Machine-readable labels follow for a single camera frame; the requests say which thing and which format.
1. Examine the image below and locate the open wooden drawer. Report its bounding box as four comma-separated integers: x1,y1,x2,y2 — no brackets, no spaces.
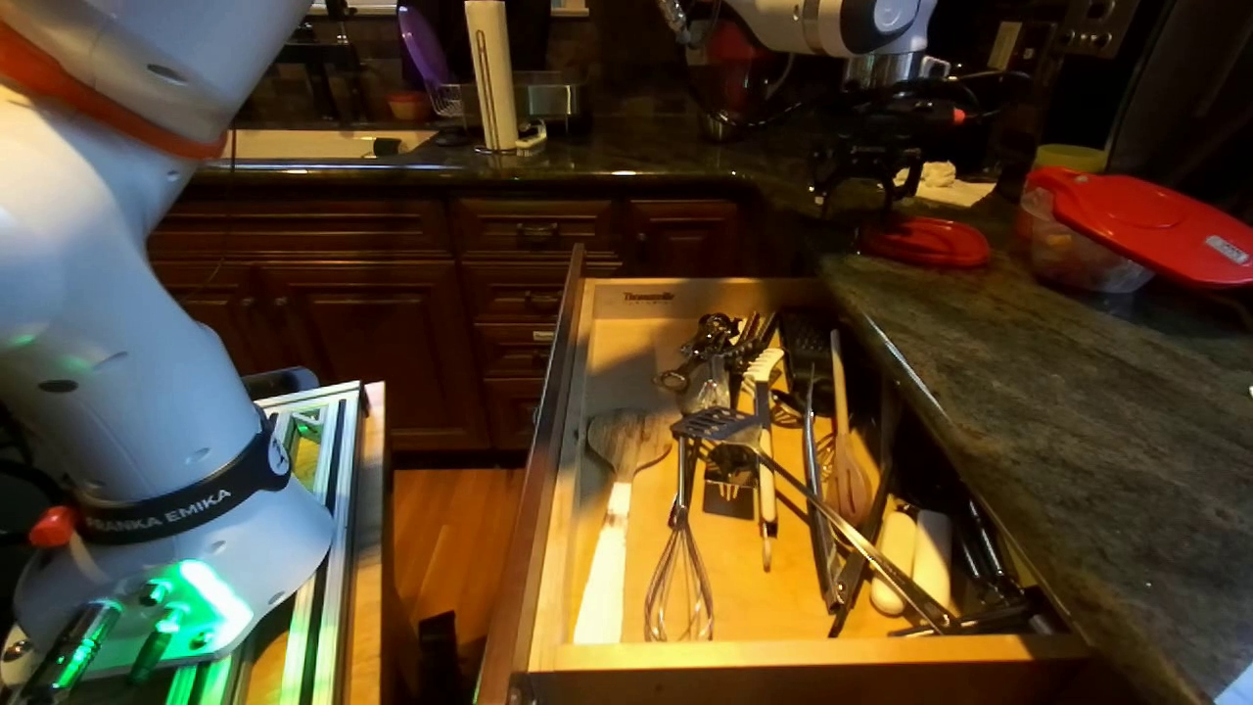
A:
474,249,1100,705

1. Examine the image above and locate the white handled knife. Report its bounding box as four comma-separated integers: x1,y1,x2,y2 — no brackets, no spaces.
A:
742,331,790,576

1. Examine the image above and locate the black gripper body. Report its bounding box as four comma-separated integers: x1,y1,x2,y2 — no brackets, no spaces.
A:
806,84,983,211

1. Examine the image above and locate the white upright kitchen stand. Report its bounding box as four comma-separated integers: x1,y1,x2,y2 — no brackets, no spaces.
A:
459,0,549,156

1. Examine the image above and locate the metal wire whisk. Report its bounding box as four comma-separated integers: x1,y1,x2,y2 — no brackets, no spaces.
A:
644,437,720,645

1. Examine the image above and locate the clear plastic food container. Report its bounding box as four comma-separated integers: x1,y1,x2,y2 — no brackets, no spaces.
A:
1020,189,1158,298

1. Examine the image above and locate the white handled spatula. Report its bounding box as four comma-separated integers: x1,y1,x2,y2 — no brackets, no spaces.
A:
570,405,686,649

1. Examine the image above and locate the orange plastic lid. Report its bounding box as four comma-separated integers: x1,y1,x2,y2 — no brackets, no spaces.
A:
857,211,996,273

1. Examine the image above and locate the wooden spoon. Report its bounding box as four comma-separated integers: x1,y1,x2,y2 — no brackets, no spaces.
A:
822,324,888,532

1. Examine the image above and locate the dark wooden base cabinet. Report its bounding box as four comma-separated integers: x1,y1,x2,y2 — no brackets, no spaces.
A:
151,177,776,463

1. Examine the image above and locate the silver wing corkscrew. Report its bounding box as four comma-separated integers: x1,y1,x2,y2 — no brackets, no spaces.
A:
660,311,776,399

